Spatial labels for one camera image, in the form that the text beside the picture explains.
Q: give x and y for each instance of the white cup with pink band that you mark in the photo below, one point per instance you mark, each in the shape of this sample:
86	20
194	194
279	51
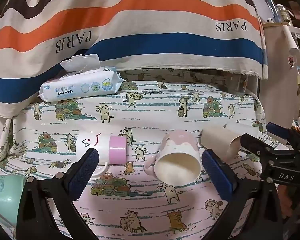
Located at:
117	150

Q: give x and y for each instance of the cat print cloth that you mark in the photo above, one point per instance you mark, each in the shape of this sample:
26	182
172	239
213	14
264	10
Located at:
152	120

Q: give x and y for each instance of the mint green cup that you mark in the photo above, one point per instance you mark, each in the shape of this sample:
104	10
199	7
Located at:
2	195

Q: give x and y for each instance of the baby wipes pack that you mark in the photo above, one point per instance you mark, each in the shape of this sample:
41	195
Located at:
77	87

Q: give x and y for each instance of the clear small bottle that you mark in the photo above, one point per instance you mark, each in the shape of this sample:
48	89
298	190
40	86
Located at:
283	12

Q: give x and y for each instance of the wooden storage box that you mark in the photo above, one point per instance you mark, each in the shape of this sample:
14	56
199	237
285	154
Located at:
275	62

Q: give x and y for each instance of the bear sticker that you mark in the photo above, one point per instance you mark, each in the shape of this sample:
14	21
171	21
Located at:
291	61

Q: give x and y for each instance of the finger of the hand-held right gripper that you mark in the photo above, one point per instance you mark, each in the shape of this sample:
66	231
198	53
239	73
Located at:
277	130
255	146

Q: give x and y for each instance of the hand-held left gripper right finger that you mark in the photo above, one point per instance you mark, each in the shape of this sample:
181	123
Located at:
218	173

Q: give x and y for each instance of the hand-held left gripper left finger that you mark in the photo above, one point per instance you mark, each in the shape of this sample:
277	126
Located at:
86	168

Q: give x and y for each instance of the striped cloth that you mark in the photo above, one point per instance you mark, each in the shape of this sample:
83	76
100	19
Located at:
140	17

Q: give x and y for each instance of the rolled white paper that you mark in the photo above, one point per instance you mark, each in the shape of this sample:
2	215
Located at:
291	40

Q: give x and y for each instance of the pink and white mug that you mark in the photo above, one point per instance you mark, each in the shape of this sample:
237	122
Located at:
177	165

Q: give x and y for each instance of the beige cup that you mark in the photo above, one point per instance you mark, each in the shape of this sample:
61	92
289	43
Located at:
215	140

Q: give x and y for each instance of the blue pen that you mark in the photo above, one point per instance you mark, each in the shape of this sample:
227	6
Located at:
271	7

